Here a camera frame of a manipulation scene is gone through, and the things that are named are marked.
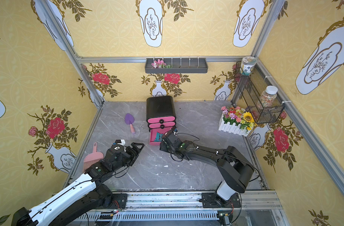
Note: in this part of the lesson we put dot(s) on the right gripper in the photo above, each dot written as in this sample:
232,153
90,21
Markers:
166,140

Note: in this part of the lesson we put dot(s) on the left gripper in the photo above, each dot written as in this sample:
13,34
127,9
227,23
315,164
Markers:
129,152

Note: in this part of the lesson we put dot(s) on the teal binder clip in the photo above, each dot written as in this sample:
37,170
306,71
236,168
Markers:
158,137

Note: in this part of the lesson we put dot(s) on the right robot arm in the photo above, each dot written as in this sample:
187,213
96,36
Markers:
235,169

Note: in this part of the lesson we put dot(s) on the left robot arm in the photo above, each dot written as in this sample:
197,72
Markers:
84,194

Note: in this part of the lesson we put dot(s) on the black drawer cabinet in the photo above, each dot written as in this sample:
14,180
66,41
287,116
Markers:
159,107

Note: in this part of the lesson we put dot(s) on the purple pink toy shovel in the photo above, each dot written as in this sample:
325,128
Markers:
129,120

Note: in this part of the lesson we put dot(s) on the pink hand broom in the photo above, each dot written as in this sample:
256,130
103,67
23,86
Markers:
92,158

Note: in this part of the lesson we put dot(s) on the flower planter white fence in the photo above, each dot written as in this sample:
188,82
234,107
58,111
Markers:
236,120

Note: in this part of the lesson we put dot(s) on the small pink flowers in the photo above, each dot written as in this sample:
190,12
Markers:
160,64

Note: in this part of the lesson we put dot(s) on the jar with patterned lid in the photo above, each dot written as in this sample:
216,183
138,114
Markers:
247,65

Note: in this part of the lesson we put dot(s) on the clear jar white lid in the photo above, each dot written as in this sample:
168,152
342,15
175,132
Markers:
267,97

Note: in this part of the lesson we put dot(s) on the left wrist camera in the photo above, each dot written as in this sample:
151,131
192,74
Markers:
119,142

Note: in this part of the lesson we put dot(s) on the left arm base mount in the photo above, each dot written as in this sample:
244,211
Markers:
117,201

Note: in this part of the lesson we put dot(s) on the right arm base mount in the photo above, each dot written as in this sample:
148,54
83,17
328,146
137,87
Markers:
212,200

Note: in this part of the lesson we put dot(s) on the grey wall shelf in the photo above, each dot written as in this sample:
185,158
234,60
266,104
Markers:
179,65

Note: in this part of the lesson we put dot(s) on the black wire basket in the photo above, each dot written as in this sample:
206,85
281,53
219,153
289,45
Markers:
248,95

